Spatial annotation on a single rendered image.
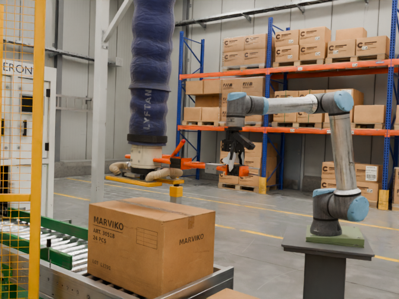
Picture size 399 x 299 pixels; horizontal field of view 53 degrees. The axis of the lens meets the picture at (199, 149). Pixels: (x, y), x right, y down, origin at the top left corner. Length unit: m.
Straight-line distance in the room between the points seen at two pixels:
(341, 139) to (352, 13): 8.66
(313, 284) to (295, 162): 8.36
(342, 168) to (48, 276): 1.75
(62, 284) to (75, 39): 10.76
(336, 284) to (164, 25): 1.77
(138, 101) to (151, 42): 0.32
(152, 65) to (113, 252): 1.01
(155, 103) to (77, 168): 10.29
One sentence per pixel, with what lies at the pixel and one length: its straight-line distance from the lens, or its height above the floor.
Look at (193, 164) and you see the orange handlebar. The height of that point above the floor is 1.21.
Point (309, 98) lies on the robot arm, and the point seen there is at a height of 1.59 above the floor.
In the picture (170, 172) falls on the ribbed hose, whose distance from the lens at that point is 2.17.
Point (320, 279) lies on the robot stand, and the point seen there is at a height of 0.53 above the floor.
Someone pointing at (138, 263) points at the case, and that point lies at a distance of 2.10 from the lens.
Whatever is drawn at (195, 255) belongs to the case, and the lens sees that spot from 2.15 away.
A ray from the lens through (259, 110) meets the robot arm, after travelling 1.97.
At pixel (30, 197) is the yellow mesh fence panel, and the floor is 0.99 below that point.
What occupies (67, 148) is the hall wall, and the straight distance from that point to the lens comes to 12.33.
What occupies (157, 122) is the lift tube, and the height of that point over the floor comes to 1.42.
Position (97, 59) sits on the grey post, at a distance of 5.26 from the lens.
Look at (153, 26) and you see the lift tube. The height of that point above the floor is 1.92.
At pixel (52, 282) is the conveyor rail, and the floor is 0.52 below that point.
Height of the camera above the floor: 1.36
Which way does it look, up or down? 2 degrees down
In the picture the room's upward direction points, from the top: 2 degrees clockwise
